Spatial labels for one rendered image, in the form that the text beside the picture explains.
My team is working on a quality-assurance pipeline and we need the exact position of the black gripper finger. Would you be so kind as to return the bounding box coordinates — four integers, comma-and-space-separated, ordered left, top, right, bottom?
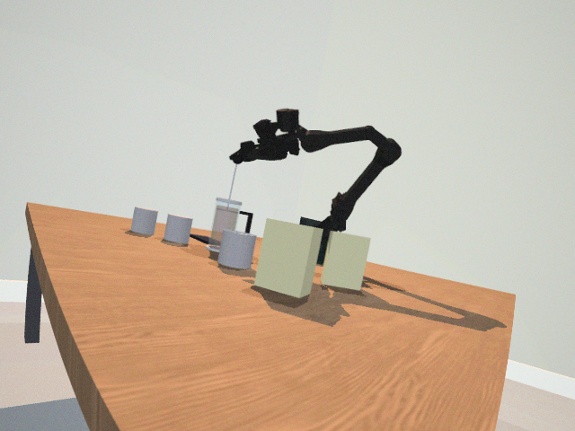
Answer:
229, 142, 251, 162
247, 138, 278, 161

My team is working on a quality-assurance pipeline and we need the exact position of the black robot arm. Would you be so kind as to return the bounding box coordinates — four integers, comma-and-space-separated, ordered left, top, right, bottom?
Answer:
252, 108, 402, 241

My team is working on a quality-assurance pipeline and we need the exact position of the glass french press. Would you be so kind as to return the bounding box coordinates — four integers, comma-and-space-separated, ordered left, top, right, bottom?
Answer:
206, 154, 253, 252

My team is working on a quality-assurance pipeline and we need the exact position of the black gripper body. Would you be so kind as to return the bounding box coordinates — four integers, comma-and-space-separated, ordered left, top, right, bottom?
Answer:
242, 135, 288, 161

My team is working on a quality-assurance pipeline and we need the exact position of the grey cylinder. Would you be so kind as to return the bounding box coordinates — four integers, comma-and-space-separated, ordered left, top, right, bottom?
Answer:
164, 214, 193, 244
130, 207, 158, 234
217, 229, 256, 269

